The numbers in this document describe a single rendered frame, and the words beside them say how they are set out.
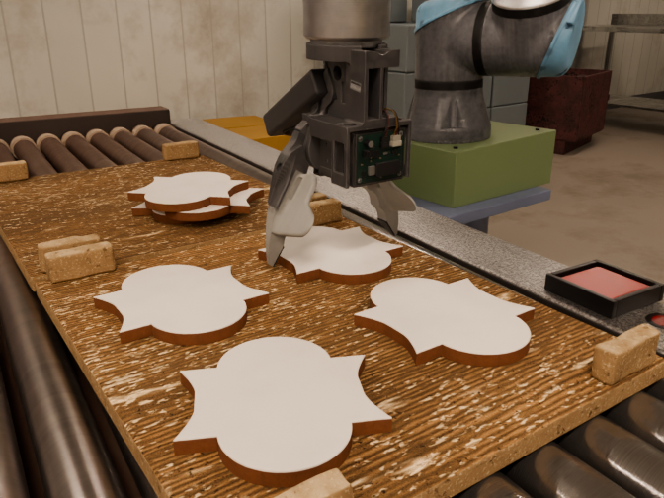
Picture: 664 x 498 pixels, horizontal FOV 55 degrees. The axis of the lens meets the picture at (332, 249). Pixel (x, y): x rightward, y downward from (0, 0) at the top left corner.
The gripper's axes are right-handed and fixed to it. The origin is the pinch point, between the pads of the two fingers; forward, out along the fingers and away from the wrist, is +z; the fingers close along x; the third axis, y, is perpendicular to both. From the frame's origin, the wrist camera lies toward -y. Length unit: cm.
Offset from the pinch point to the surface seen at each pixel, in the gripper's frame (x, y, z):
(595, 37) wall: 646, -410, 18
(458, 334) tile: -2.6, 20.5, -0.5
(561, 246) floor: 242, -138, 97
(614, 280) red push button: 19.9, 18.8, 1.4
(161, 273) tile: -16.6, -3.3, -0.2
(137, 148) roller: 5, -74, 4
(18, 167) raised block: -20, -51, 0
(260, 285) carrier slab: -9.3, 2.0, 0.9
